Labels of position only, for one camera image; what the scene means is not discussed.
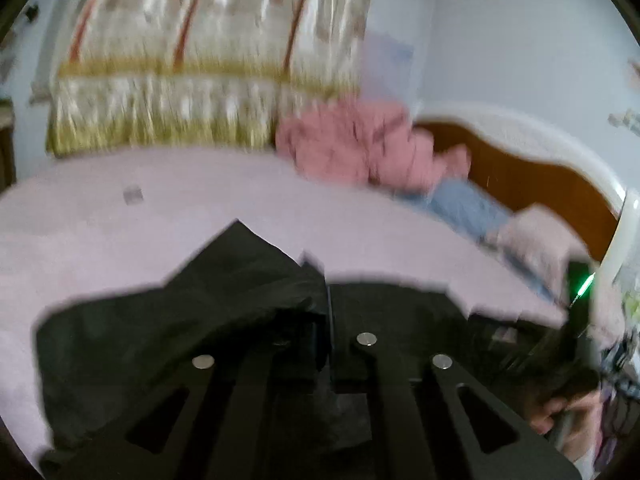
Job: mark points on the tree print curtain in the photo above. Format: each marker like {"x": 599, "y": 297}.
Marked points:
{"x": 200, "y": 60}

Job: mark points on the white and brown headboard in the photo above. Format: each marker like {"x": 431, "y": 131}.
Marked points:
{"x": 540, "y": 180}

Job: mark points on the blue floral pillow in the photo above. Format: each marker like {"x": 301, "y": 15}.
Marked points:
{"x": 465, "y": 210}

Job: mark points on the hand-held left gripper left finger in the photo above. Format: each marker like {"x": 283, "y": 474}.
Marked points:
{"x": 255, "y": 390}

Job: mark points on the plaid cloth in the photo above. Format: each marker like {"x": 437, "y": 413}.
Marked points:
{"x": 622, "y": 410}

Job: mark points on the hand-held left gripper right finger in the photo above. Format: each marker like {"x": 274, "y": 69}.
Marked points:
{"x": 385, "y": 400}

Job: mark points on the bed with pink sheet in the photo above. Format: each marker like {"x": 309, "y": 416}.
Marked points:
{"x": 100, "y": 230}

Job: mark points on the black down jacket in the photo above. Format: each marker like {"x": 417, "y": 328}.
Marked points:
{"x": 150, "y": 320}

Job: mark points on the pink quilt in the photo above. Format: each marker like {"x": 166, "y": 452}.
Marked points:
{"x": 350, "y": 150}

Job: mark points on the person's right hand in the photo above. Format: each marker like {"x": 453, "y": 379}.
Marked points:
{"x": 560, "y": 412}

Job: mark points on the pink pillow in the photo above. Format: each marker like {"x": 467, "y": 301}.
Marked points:
{"x": 535, "y": 240}

